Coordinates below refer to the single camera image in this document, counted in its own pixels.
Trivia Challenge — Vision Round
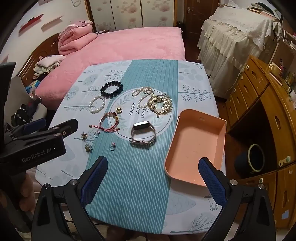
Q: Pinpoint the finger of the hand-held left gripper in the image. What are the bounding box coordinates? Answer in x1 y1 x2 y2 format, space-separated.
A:
10 118 47 136
35 119 78 141

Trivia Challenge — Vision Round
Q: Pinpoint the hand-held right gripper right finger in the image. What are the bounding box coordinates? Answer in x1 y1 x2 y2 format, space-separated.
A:
198 157 277 241

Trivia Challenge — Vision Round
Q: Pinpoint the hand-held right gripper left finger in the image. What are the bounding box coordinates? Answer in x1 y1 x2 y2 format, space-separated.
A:
33 156 109 241

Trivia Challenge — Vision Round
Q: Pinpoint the white pearl bracelet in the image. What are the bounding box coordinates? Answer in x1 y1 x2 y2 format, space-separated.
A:
89 95 106 114

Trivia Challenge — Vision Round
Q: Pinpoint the pink plastic box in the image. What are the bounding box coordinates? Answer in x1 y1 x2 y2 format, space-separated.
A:
164 109 227 188

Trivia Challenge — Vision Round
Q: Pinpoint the red cord bracelet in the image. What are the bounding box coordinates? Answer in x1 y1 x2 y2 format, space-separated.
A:
88 121 121 133

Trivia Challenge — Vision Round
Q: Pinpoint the black bead bracelet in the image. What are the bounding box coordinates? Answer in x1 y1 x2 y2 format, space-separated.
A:
101 81 123 97

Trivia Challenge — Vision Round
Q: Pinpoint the pink strap smart watch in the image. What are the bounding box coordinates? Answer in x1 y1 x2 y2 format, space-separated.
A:
130 120 157 146

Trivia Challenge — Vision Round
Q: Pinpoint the white pearl necklace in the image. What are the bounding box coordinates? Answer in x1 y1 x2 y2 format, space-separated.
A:
132 87 154 108

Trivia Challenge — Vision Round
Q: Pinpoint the gold rhinestone hair comb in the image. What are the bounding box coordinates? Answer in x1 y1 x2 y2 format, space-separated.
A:
148 94 173 117

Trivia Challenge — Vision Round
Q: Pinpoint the person's left hand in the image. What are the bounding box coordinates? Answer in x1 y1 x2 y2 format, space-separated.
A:
19 173 36 212

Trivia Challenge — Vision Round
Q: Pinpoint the dark blue waste bin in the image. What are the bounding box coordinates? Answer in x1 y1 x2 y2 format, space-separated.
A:
234 144 265 174

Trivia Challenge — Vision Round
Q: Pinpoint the pile of clothes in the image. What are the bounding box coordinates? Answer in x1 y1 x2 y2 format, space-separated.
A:
32 55 66 78

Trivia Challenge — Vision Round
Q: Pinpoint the wooden headboard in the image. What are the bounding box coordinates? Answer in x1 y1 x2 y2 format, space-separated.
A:
17 32 63 84

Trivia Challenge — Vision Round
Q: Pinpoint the folded pink quilt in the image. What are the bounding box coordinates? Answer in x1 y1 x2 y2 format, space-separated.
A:
58 20 98 55

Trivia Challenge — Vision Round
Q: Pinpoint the wooden desk with drawers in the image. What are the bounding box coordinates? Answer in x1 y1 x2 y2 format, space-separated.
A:
225 54 296 219

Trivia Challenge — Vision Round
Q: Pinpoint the pink bed blanket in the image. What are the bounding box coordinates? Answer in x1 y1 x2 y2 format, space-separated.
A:
37 27 187 110

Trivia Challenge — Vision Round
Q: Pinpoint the floral door wardrobe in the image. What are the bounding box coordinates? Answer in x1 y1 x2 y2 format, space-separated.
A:
84 0 177 33

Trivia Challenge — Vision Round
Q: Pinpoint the cream mug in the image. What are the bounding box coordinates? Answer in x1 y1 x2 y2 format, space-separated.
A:
268 62 279 75

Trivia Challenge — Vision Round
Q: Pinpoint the white lace furniture cover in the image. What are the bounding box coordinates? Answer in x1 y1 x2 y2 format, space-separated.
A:
198 6 282 99

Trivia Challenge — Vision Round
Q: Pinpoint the brown wooden door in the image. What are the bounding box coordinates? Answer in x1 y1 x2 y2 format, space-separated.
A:
185 0 221 36

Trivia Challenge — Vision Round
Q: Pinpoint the red wall shelf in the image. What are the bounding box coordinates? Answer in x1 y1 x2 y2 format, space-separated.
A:
19 14 44 33

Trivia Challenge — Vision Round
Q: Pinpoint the white wall shelf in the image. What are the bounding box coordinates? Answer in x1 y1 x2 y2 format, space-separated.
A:
41 16 63 30

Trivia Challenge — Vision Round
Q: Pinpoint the white cable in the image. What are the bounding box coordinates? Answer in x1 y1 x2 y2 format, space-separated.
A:
225 62 249 100

